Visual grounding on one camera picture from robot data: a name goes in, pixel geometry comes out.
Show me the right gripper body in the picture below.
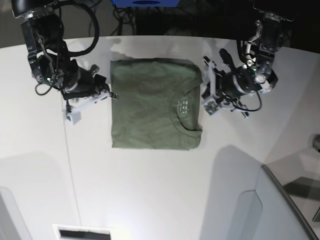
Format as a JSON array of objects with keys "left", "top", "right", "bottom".
[{"left": 61, "top": 64, "right": 118, "bottom": 101}]

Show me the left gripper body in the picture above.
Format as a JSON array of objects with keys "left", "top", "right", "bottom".
[{"left": 202, "top": 48, "right": 262, "bottom": 118}]

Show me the green t-shirt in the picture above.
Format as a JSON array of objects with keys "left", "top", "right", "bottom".
[{"left": 110, "top": 58, "right": 202, "bottom": 150}]

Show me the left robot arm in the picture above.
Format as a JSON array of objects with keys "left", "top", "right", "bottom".
[{"left": 201, "top": 0, "right": 294, "bottom": 118}]

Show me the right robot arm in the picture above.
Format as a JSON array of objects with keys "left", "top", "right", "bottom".
[{"left": 11, "top": 0, "right": 118, "bottom": 101}]

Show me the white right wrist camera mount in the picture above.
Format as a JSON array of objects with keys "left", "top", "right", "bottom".
[{"left": 62, "top": 90, "right": 114, "bottom": 125}]

